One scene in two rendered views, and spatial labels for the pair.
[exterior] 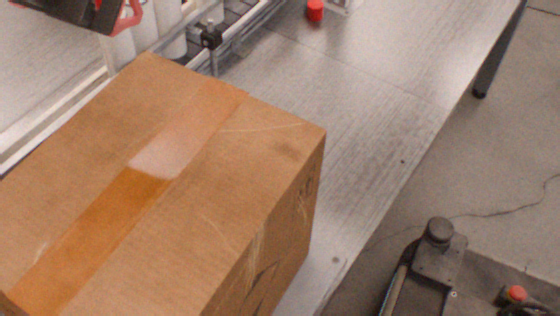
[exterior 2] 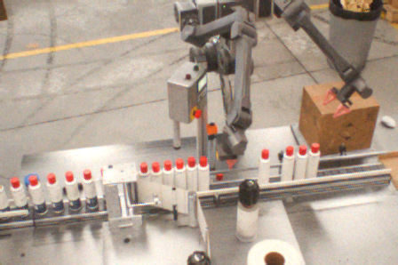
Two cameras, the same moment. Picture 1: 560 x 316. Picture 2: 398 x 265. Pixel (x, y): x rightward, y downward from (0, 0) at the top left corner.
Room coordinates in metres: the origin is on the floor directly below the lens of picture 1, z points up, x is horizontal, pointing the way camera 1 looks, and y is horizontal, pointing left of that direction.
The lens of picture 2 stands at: (2.42, 1.09, 2.71)
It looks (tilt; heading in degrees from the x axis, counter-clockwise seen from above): 38 degrees down; 222
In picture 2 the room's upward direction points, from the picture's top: 1 degrees counter-clockwise
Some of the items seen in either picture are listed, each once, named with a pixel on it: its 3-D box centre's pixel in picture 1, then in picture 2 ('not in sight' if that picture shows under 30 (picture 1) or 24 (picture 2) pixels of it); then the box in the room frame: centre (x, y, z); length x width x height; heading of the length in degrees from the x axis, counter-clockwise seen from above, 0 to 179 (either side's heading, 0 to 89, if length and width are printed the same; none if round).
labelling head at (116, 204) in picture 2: not in sight; (122, 195); (1.40, -0.29, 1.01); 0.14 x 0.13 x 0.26; 141
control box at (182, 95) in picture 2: not in sight; (187, 92); (1.04, -0.23, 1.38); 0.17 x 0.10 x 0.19; 16
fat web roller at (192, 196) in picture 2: not in sight; (192, 209); (1.24, -0.04, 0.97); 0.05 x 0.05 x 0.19
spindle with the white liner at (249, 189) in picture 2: not in sight; (248, 209); (1.13, 0.17, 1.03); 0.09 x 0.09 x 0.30
